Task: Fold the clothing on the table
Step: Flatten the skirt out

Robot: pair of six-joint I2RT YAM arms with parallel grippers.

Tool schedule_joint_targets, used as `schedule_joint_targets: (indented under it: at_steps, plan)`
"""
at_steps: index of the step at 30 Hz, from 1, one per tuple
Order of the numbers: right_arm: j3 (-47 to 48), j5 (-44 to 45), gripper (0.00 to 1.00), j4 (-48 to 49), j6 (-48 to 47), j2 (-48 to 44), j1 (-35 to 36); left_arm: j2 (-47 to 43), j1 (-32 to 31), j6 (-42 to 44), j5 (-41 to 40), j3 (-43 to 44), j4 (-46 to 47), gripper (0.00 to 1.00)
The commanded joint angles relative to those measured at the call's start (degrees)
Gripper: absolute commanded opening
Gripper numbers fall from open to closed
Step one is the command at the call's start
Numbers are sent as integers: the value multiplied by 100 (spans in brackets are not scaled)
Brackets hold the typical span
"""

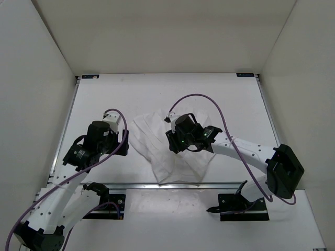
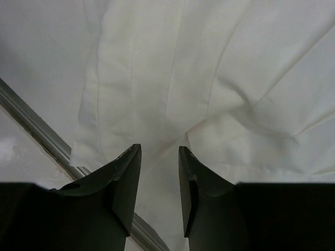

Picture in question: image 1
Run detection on left blue corner label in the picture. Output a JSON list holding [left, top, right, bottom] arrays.
[[81, 74, 99, 79]]

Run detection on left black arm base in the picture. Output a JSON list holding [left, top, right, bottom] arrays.
[[83, 182, 126, 220]]

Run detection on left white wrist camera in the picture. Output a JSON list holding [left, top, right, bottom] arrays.
[[103, 111, 121, 133]]

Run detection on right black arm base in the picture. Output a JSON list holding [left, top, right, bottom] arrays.
[[206, 181, 270, 222]]

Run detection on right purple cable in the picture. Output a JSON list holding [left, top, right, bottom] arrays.
[[169, 94, 297, 206]]

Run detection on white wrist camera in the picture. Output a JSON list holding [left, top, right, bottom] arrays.
[[164, 111, 180, 133], [103, 111, 121, 133]]

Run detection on white pleated skirt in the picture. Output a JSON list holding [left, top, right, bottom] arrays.
[[128, 109, 215, 184]]

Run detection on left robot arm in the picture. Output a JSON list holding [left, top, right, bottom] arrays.
[[14, 116, 129, 250]]

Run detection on blue corner label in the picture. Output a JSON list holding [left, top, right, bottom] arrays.
[[236, 73, 254, 77], [81, 74, 99, 79]]

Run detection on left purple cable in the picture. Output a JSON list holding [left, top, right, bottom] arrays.
[[4, 108, 130, 251]]

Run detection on purple cable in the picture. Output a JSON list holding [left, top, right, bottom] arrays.
[[169, 94, 297, 206], [4, 108, 130, 251]]

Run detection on aluminium front table rail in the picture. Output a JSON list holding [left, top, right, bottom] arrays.
[[47, 181, 262, 190]]

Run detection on right blue corner label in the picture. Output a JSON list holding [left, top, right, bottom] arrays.
[[236, 73, 254, 77]]

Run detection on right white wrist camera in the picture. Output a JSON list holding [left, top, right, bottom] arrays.
[[164, 111, 180, 133]]

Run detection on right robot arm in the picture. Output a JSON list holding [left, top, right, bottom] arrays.
[[164, 112, 305, 209]]

